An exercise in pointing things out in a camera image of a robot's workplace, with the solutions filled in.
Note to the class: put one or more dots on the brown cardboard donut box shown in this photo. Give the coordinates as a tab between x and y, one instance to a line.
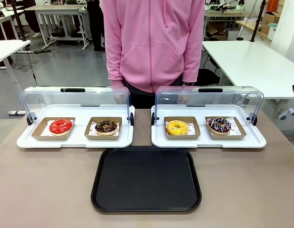
239	136
90	137
37	135
195	137

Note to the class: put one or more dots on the white printed paper liner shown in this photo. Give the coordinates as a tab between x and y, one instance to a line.
45	132
192	130
91	131
233	128

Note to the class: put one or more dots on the purple chocolate drizzled donut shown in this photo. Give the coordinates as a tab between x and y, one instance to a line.
218	126

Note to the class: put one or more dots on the person's right forearm pink sleeve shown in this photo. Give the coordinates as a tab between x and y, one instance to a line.
113	66

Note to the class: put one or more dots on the person's left forearm pink sleeve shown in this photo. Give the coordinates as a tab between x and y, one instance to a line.
191	64

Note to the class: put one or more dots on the white display tray base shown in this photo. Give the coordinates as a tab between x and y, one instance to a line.
204	142
78	142

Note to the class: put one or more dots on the yellow glazed sprinkled donut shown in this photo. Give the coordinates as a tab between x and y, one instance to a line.
177	127

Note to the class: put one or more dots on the black plastic serving tray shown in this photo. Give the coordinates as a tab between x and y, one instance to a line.
146	179

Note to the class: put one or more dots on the chocolate glazed donut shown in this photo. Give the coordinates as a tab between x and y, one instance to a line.
106	127

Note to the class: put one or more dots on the red glazed donut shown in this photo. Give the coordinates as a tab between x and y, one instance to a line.
61	127

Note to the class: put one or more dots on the person's left hand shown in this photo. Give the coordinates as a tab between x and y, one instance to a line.
185	93

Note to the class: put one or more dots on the person's right hand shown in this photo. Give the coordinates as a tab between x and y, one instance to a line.
118	95

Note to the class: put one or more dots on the grey table caster foot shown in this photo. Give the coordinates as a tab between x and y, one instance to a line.
287	114

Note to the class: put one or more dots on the large white work table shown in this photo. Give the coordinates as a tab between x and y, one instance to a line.
251	64

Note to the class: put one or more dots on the wooden workbench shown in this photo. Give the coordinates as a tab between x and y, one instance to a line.
254	27

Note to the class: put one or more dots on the black vertical pole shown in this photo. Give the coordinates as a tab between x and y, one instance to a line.
257	19

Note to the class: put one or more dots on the grey desk with equipment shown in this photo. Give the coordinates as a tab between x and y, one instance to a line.
223	14

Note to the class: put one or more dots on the person in pink hoodie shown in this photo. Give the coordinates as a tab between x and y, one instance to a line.
151	47

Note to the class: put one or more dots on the background person black trousers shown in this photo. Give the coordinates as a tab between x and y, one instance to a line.
97	23

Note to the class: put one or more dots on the grey standing desk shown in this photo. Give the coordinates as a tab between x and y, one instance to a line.
56	10

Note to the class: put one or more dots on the black power strip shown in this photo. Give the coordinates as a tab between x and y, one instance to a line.
42	50

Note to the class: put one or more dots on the background person dark clothes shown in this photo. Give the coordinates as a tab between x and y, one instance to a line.
34	16

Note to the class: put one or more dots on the white table floor foot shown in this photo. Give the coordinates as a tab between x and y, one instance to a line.
16	112

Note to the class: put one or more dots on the black pole with base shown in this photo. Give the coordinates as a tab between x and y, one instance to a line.
18	19

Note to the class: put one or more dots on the white table with leg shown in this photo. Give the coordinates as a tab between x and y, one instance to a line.
9	48

